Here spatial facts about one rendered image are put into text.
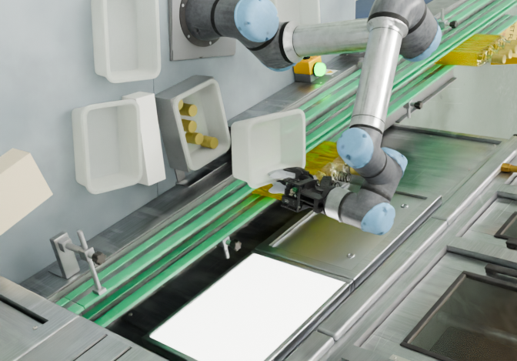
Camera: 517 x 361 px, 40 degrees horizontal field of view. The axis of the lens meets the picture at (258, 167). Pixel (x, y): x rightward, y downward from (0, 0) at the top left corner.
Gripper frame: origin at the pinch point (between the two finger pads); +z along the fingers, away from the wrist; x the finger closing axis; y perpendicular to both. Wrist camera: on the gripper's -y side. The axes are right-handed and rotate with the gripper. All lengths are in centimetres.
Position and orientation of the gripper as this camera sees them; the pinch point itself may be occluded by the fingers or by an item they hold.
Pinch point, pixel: (274, 175)
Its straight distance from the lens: 181.0
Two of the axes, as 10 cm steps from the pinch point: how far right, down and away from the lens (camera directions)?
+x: -0.6, 9.4, 3.4
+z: -7.5, -2.7, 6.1
